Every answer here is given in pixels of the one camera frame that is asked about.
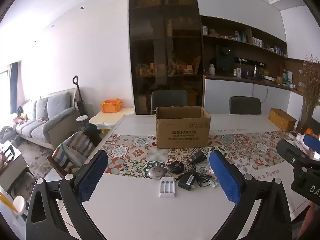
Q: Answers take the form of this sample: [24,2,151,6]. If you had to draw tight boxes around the dark wooden furniture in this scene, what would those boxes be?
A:
[0,140,35,200]

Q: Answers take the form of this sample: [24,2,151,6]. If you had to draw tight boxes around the black power adapter with cable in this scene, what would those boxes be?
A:
[176,166,214,192]

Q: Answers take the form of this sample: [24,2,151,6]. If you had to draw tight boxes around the person's right forearm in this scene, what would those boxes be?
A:
[304,201,320,240]

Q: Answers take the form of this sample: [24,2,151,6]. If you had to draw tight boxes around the round silver white device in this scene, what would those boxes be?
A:
[146,166,167,180]

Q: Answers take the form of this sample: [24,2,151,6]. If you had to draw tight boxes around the upright stick vacuum cleaner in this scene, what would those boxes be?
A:
[72,75,87,120]

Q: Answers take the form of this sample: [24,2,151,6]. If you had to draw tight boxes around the dark dining chair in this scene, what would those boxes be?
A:
[151,90,188,115]
[229,96,262,115]

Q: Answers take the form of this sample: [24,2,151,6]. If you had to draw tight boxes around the grey patterned rug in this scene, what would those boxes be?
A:
[15,142,54,178]

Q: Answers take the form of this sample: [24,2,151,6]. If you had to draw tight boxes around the dried flower bouquet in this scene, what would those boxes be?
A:
[297,54,320,130]

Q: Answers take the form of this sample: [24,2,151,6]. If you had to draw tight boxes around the orange plastic crate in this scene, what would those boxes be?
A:
[100,99,122,112]

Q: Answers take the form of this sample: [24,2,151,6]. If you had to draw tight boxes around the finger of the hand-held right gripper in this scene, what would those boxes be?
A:
[276,140,310,167]
[303,134,320,160]

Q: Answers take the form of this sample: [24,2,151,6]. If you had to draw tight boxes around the small black power adapter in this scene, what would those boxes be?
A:
[187,150,208,165]

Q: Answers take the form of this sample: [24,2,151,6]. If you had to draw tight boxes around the black water dispenser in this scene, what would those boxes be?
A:
[216,42,235,74]

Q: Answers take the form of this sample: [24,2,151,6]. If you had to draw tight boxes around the round black device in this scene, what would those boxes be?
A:
[167,162,185,174]

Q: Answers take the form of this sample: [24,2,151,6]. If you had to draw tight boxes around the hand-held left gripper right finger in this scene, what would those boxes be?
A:
[209,150,292,240]

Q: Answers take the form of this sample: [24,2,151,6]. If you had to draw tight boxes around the white battery charger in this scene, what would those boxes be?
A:
[159,177,176,198]

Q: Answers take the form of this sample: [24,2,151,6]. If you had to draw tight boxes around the woven rectangular basket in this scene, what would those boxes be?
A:
[268,108,297,132]

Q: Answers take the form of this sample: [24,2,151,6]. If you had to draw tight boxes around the row of shelf bottles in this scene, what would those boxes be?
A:
[234,29,288,57]

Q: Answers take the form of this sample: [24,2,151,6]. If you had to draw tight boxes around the brown cardboard box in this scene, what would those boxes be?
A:
[155,106,211,149]

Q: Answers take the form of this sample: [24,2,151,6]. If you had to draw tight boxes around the dark green cloth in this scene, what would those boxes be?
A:
[82,124,100,139]

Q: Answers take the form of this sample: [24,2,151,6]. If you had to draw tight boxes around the white tower heater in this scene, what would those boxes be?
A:
[76,115,89,132]

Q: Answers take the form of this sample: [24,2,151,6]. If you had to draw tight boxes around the cream flower-shaped small table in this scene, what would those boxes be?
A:
[89,107,135,134]

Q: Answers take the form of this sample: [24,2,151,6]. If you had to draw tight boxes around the blue curtain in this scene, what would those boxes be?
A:
[10,62,20,90]

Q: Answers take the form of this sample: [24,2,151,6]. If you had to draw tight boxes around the grey sofa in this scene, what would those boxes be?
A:
[15,88,80,150]

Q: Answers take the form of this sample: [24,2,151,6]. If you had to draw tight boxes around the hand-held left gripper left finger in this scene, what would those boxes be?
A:
[26,149,109,240]

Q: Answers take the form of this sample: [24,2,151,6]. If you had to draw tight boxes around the yellow plastic pieces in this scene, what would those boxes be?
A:
[0,192,15,213]

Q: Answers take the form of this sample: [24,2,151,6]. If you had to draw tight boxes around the dark glass display cabinet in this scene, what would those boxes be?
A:
[129,0,204,115]

